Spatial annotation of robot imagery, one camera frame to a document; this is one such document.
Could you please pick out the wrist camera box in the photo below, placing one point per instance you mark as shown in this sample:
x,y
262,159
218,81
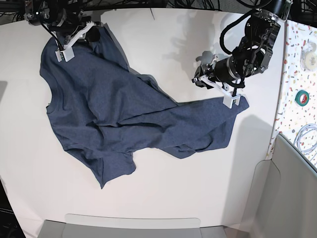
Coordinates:
x,y
229,100
65,55

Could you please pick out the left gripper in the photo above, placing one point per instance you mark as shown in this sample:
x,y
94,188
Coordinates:
x,y
227,71

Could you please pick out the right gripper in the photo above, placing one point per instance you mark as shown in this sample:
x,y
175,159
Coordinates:
x,y
86,31

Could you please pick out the grey panel at bottom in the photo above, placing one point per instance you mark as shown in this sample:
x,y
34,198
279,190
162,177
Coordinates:
x,y
82,226

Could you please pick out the terrazzo patterned side surface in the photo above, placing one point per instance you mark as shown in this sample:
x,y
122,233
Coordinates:
x,y
297,124

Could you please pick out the clear tape dispenser roll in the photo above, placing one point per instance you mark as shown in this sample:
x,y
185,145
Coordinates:
x,y
308,59

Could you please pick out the dark blue t-shirt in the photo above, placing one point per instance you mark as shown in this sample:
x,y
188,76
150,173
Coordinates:
x,y
102,113

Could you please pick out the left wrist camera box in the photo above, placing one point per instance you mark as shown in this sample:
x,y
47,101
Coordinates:
x,y
229,100

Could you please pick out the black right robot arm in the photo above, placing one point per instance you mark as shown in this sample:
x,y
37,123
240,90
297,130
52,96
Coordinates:
x,y
65,20

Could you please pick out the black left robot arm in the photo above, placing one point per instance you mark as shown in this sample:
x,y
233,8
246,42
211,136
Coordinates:
x,y
254,52

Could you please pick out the grey panel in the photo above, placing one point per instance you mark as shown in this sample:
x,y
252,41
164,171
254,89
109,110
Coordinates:
x,y
282,201
82,226

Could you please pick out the green tape roll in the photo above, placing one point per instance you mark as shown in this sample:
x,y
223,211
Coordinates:
x,y
302,98

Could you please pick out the grey panel at right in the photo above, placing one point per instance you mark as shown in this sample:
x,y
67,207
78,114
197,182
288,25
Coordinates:
x,y
282,201

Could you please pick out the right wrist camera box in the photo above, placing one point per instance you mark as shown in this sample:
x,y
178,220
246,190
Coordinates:
x,y
65,55

